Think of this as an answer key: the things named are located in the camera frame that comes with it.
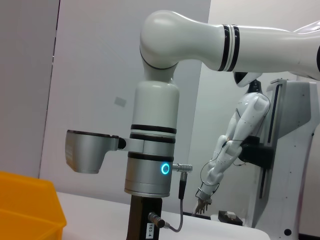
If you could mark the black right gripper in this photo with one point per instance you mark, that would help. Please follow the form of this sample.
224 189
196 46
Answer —
140 220

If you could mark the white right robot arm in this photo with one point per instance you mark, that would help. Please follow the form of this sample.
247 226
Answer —
157 112

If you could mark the dark background device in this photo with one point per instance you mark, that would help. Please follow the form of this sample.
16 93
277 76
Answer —
228 217

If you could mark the yellow plastic storage bin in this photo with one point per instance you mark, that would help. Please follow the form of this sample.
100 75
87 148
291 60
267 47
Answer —
30 205

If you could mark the grey tape patch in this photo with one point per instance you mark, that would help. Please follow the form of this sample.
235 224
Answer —
120 102

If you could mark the white background robot body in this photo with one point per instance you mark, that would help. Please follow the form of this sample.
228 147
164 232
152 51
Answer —
295 150

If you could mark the black white background robot head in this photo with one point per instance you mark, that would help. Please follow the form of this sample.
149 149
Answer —
243 78

